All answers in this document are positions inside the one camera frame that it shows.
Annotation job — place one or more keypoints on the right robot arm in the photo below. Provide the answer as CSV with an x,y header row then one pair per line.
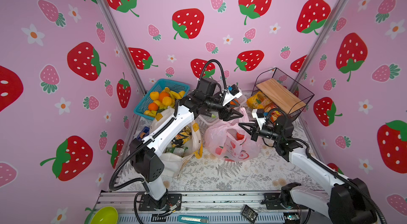
x,y
343,201

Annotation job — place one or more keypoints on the yellow banana bunch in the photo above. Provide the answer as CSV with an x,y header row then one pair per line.
x,y
174,95

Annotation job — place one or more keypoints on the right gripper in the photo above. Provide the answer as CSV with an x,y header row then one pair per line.
x,y
255,134

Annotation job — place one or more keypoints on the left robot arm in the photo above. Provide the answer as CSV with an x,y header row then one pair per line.
x,y
146,156

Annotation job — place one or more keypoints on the teal plastic basket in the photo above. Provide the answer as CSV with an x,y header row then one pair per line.
x,y
142,108

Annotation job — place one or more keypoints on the black wire mesh shelf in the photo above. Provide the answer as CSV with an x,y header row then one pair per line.
x,y
284,91

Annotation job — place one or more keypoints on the red tomato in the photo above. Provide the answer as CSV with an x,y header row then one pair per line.
x,y
239,136

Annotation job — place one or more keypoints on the green Fox's candy bag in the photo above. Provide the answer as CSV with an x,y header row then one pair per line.
x,y
179,151

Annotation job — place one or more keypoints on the pink plastic grocery bag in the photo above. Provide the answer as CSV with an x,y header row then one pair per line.
x,y
220,140

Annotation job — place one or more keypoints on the blue tape dispenser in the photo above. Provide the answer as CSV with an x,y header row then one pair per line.
x,y
144,133

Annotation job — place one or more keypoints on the red chips bag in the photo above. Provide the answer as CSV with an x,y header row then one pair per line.
x,y
274,115

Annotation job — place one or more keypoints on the small tangerine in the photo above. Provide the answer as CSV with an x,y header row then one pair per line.
x,y
153,107

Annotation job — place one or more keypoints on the white canvas tote bag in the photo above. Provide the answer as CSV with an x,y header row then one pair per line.
x,y
173,164

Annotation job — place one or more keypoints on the black yellow snack bag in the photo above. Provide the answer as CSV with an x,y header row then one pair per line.
x,y
182,137

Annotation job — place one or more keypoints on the black electronic module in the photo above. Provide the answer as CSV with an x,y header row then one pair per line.
x,y
249,214

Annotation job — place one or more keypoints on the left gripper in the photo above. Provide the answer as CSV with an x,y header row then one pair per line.
x,y
223,113

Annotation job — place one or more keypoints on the orange fruit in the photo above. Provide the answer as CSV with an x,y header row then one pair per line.
x,y
162,95

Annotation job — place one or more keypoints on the green plastic bowl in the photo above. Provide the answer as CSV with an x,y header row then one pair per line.
x,y
106,215

